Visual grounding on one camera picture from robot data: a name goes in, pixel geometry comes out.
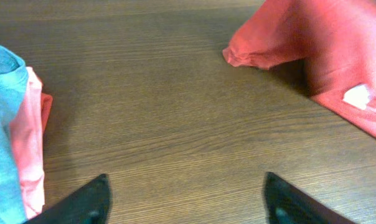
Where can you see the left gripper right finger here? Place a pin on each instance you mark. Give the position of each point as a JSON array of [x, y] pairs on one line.
[[286, 204]]

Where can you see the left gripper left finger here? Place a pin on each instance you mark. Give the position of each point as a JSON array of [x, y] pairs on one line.
[[90, 204]]

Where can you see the orange red t-shirt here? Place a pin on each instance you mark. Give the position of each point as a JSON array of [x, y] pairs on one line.
[[335, 38]]

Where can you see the folded orange t-shirt underneath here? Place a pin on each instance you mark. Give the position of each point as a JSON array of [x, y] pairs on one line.
[[27, 132]]

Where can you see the folded grey t-shirt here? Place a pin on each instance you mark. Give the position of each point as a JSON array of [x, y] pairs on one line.
[[13, 82]]

